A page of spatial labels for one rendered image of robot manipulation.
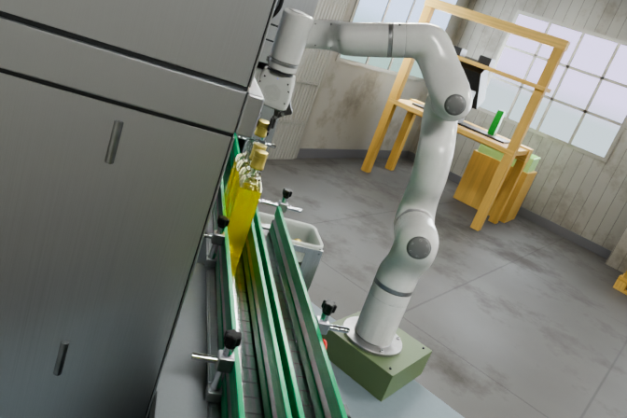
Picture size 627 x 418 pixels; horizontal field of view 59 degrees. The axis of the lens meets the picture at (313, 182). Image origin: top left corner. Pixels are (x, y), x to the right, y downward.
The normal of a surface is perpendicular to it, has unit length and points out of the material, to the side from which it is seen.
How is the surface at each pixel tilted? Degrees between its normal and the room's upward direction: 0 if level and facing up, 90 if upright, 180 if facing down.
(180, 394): 0
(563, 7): 90
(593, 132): 90
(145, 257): 90
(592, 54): 90
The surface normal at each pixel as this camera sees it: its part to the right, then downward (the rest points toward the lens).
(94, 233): 0.18, 0.36
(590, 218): -0.60, 0.04
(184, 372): 0.33, -0.90
